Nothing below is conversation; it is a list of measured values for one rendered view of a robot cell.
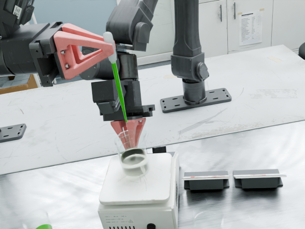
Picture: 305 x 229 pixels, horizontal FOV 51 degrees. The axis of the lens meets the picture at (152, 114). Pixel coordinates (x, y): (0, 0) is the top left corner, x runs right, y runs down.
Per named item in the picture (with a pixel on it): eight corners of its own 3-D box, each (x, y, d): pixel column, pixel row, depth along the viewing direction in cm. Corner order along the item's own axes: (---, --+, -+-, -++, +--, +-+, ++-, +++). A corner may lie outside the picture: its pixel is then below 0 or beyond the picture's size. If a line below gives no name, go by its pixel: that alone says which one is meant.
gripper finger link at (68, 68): (115, 14, 48) (55, 21, 49) (105, 30, 42) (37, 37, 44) (123, 57, 52) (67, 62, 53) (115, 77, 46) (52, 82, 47)
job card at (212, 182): (184, 173, 69) (182, 158, 66) (227, 171, 67) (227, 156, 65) (183, 194, 63) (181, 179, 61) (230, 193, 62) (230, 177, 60)
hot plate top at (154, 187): (111, 158, 64) (110, 155, 63) (172, 155, 62) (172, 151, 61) (98, 206, 53) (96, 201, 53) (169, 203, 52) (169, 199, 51)
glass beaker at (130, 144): (130, 186, 56) (121, 149, 51) (117, 170, 60) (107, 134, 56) (159, 170, 58) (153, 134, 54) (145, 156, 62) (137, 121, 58)
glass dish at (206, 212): (214, 241, 54) (213, 233, 53) (186, 227, 57) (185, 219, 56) (229, 218, 57) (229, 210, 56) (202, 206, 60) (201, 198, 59)
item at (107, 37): (109, 61, 48) (102, 32, 46) (117, 60, 48) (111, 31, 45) (108, 63, 47) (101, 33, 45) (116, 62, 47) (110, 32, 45)
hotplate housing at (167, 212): (123, 164, 74) (116, 136, 70) (179, 161, 72) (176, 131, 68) (102, 249, 56) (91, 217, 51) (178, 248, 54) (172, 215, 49)
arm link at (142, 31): (101, 84, 57) (109, 14, 54) (71, 76, 62) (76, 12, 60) (144, 83, 66) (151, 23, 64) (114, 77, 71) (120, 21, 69)
